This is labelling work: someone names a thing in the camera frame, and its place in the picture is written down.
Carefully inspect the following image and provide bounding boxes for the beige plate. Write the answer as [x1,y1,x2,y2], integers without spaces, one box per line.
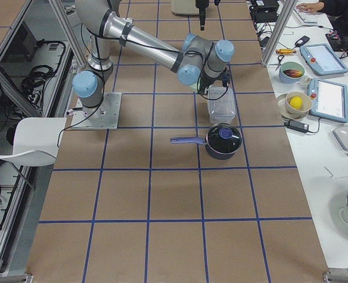
[277,94,309,119]

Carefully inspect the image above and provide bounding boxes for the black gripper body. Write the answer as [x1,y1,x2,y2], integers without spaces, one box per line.
[197,67,231,95]

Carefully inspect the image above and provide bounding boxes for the small white cup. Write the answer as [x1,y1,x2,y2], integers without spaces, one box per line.
[299,75,311,87]

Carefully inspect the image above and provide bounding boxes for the white chair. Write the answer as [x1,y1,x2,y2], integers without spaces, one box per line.
[0,117,67,167]

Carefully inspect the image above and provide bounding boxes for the purple saucepan with lid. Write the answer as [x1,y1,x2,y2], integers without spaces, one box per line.
[170,123,242,160]

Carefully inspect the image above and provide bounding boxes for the green bowl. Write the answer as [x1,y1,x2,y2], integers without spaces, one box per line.
[189,83,198,93]

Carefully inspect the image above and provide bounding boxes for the white keyboard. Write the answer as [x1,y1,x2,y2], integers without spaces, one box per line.
[294,8,318,24]

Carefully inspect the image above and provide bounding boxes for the beige bowl with lemon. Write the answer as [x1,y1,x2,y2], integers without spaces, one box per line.
[284,91,312,114]

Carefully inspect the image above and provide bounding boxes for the black cable bundle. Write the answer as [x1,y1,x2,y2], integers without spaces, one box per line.
[21,64,55,103]

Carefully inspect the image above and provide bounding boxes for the scissors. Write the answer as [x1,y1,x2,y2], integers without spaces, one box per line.
[275,54,285,71]

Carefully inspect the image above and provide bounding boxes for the blue bowl with fruit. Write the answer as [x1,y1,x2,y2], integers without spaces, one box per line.
[279,61,305,84]

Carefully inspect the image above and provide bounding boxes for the orange handled tool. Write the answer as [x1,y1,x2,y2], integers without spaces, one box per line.
[275,48,297,55]

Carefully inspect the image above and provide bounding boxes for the teach pendant tablet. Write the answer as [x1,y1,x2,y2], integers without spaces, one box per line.
[300,44,348,75]
[307,78,348,123]

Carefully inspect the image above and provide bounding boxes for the clear plastic container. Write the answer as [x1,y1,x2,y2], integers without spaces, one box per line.
[207,86,236,124]

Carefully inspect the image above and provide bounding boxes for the aluminium frame post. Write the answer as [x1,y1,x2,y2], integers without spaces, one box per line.
[261,0,297,67]

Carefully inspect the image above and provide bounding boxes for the lower teach pendant tablet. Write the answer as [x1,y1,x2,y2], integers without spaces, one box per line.
[307,78,348,123]

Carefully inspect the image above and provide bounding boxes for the upper teach pendant tablet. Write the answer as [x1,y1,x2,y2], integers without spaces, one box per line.
[300,44,348,75]

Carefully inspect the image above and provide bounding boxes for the person hand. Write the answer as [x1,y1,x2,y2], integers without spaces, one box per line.
[296,2,323,14]

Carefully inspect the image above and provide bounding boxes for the black power adapter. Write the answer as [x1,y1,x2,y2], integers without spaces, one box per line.
[284,120,309,133]

